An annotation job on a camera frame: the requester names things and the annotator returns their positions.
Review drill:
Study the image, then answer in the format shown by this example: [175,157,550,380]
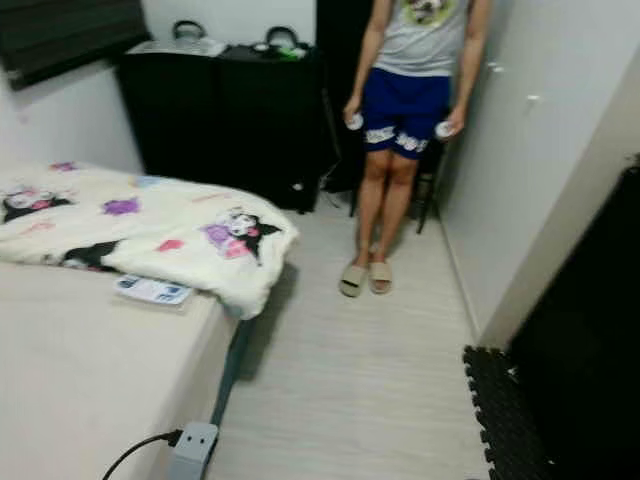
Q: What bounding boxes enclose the white and blue book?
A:
[115,274,194,307]

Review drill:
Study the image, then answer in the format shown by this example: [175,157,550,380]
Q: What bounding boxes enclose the cream cartoon print blanket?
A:
[0,160,301,321]

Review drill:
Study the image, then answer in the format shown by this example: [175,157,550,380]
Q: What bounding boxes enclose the dark window blind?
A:
[0,0,151,91]

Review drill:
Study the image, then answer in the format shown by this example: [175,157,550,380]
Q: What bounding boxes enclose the black dresser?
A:
[115,42,326,213]

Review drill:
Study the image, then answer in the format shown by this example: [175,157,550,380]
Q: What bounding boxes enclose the grey flat tray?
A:
[128,38,229,58]

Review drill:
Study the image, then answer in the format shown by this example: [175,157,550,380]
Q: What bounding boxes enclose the black headphones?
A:
[172,20,207,43]
[265,26,301,51]

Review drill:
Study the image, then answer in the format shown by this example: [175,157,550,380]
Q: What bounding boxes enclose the beige slipper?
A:
[339,263,369,298]
[368,260,394,295]

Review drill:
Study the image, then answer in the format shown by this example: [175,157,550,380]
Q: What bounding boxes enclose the person in grey shirt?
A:
[342,0,496,286]

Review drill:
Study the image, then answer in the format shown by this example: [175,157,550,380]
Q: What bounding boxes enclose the black foam floor mat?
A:
[463,345,556,480]

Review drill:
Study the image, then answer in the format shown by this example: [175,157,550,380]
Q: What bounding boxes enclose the white wardrobe with knobs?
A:
[435,0,640,346]

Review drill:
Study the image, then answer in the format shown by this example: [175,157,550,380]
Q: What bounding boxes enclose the large black board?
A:
[505,160,640,480]

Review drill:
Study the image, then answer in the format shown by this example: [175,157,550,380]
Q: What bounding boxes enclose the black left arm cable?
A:
[102,430,183,480]

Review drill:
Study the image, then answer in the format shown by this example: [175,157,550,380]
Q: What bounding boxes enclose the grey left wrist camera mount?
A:
[168,422,221,480]

